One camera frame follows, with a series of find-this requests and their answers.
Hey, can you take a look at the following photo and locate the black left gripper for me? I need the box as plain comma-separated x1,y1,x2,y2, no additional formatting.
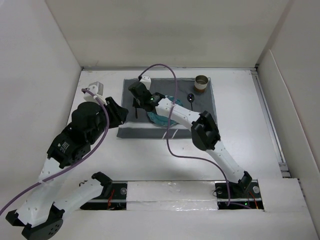
87,97,128,145

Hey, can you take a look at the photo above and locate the black fork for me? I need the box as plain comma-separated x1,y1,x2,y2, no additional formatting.
134,108,138,119

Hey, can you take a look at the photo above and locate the teal ceramic plate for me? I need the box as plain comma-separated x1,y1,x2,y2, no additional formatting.
147,95,184,127

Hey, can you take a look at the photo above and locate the grey cloth placemat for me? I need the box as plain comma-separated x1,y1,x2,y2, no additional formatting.
117,77,218,139

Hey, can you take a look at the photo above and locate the black spoon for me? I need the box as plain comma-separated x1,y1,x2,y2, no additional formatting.
187,93,195,110

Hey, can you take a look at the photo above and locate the brown paper cup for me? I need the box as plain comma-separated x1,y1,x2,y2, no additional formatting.
194,75,209,93

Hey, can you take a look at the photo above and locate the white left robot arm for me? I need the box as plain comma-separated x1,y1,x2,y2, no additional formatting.
5,97,129,240

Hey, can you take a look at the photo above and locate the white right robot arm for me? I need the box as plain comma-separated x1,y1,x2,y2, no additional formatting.
128,81,252,197

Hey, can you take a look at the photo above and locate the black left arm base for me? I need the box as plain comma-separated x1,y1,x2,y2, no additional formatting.
80,172,128,211

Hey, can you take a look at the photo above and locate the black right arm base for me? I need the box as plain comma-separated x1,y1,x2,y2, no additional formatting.
212,176,264,210

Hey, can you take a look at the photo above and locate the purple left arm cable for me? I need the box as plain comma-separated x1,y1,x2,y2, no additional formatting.
0,88,111,216

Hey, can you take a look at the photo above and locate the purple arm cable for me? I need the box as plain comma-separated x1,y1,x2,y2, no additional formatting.
138,63,232,207
0,88,111,216

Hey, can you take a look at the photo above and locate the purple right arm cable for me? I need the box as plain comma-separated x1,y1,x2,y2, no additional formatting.
138,63,232,207

